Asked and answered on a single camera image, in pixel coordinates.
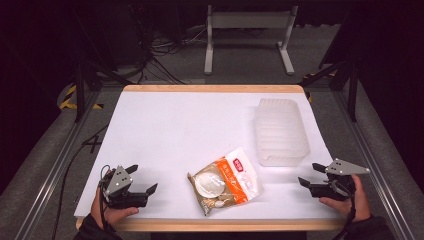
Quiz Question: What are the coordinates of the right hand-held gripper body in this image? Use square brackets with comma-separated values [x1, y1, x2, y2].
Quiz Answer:
[308, 158, 371, 202]

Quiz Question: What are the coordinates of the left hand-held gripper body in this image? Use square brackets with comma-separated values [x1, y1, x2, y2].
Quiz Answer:
[99, 165, 150, 210]

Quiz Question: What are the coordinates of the translucent plastic container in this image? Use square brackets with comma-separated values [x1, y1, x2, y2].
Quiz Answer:
[254, 97, 312, 168]

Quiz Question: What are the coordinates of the orange and white snack packet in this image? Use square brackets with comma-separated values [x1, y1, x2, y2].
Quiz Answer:
[186, 147, 264, 217]

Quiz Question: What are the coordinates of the person's left hand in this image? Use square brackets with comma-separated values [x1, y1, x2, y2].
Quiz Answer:
[90, 188, 140, 231]

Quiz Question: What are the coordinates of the person's right hand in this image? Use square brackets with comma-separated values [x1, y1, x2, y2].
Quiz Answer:
[318, 174, 372, 223]

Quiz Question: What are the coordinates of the black metal stand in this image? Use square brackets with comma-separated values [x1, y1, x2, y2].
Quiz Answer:
[73, 58, 135, 123]
[299, 58, 362, 123]

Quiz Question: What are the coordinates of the white metal stand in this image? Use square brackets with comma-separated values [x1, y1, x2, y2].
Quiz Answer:
[203, 4, 299, 76]

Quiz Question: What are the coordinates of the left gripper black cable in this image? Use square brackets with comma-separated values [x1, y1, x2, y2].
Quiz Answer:
[98, 164, 113, 232]

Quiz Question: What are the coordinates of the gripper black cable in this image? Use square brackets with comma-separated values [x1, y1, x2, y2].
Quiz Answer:
[331, 179, 358, 240]
[98, 164, 113, 232]

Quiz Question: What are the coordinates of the aluminium rail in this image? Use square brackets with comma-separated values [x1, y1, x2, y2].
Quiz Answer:
[332, 89, 418, 240]
[13, 89, 102, 240]

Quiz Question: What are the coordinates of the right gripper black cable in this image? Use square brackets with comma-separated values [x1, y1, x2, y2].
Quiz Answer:
[331, 179, 358, 240]

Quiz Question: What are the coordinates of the long black floor cable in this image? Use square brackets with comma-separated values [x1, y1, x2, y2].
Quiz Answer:
[50, 124, 110, 240]

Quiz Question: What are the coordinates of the bundle of floor cables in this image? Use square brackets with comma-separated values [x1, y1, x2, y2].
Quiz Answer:
[128, 4, 208, 85]

